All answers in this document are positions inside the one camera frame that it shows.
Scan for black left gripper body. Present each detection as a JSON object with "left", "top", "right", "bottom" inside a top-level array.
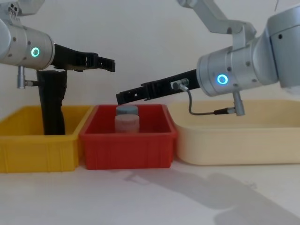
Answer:
[{"left": 53, "top": 43, "right": 88, "bottom": 72}]

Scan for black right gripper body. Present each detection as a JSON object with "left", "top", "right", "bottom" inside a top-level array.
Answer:
[{"left": 149, "top": 68, "right": 202, "bottom": 99}]

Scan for jar with blue-grey lid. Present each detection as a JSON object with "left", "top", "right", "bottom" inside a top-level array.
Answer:
[{"left": 116, "top": 105, "right": 139, "bottom": 117}]

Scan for jar with white lid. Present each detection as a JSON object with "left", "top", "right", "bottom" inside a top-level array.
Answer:
[{"left": 114, "top": 114, "right": 140, "bottom": 134}]

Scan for tall black soft object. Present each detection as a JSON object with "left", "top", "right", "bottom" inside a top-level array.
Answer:
[{"left": 36, "top": 69, "right": 69, "bottom": 136}]

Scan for red plastic bin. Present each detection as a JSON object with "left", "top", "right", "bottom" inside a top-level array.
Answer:
[{"left": 79, "top": 104, "right": 178, "bottom": 170}]

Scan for cream plastic tub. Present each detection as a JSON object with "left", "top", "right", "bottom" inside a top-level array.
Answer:
[{"left": 167, "top": 99, "right": 300, "bottom": 166}]

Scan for yellow plastic bin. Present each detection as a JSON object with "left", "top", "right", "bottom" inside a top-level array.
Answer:
[{"left": 0, "top": 105, "right": 94, "bottom": 174}]

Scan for thin grey gripper cable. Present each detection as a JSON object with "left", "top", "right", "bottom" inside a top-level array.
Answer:
[{"left": 172, "top": 78, "right": 237, "bottom": 116}]

